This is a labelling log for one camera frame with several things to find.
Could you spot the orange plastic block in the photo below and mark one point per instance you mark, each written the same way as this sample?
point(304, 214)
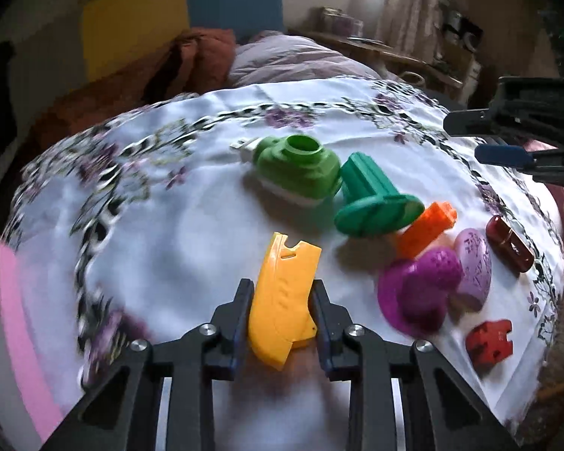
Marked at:
point(423, 235)

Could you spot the sheer curtain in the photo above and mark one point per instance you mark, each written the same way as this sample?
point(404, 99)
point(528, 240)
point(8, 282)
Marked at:
point(413, 4)

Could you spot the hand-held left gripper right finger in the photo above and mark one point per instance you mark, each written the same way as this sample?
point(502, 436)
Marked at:
point(323, 333)

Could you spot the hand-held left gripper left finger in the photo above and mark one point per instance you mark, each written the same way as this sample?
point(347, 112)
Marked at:
point(238, 333)

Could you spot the white tray with pink rim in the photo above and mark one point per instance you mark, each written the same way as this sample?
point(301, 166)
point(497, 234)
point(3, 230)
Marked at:
point(19, 338)

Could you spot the yellow and blue padded headboard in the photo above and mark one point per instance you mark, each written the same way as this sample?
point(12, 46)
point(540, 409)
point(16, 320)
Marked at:
point(169, 14)

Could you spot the wooden side table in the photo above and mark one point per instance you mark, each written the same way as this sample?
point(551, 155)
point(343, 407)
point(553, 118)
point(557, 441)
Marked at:
point(395, 58)

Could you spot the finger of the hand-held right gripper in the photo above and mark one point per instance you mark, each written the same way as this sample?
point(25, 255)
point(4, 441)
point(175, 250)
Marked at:
point(470, 122)
point(503, 155)

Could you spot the dark green ribbed toy piece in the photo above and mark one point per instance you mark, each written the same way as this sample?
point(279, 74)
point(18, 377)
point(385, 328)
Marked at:
point(371, 206)

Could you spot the lilac duvet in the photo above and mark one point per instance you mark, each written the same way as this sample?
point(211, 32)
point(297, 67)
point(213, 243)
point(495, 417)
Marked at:
point(286, 56)

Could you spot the yellow plastic toy piece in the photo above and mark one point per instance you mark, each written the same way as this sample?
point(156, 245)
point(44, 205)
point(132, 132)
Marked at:
point(282, 291)

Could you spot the white floral tablecloth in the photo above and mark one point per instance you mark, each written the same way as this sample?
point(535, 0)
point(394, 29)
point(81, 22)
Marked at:
point(169, 244)

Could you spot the brown blanket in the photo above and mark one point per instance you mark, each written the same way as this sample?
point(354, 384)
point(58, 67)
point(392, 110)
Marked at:
point(207, 56)

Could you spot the green plug-in device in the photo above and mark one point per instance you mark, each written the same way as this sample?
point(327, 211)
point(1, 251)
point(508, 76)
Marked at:
point(301, 174)

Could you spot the red puzzle piece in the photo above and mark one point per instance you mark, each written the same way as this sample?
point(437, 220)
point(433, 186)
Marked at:
point(486, 343)

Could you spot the light purple heart-shaped piece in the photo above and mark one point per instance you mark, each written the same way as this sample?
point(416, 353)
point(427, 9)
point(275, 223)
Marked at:
point(474, 268)

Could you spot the dark red plastic block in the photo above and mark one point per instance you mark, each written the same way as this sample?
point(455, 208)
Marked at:
point(507, 244)

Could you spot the purple mushroom-shaped toy piece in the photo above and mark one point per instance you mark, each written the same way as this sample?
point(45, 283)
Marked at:
point(418, 291)

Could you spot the cluttered shelf unit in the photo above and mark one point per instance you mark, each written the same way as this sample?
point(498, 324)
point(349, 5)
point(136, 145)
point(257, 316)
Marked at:
point(460, 37)

